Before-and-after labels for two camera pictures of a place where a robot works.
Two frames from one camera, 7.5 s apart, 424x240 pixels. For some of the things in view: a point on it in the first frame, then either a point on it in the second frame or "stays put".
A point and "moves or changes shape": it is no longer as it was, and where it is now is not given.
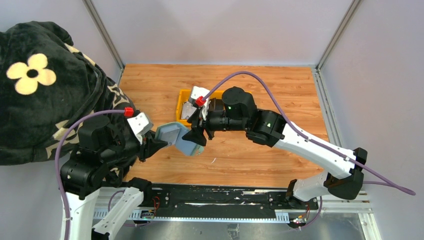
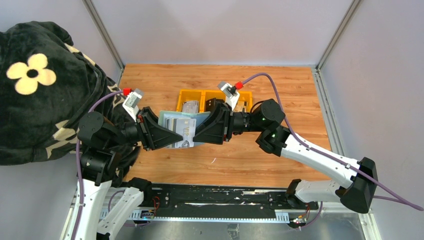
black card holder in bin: [215, 105] stays put
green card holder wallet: [173, 133] moves or changes shape
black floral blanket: [46, 84] stays put
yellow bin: [184, 95] → [189, 95]
